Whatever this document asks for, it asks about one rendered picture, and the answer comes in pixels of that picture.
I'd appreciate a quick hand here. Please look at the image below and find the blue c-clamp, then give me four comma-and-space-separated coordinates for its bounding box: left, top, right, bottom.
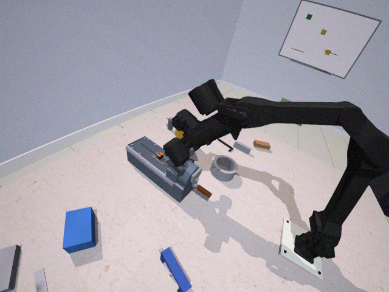
159, 247, 192, 292

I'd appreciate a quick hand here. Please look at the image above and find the tan rectangular block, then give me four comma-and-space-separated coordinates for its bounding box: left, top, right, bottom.
253, 140, 271, 150

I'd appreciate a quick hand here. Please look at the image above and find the yellow rectangular bar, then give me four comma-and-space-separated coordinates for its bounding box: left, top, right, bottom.
175, 129, 184, 139

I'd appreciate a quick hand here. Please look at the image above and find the blue rectangular block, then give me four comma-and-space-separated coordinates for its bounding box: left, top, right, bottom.
63, 207, 96, 254

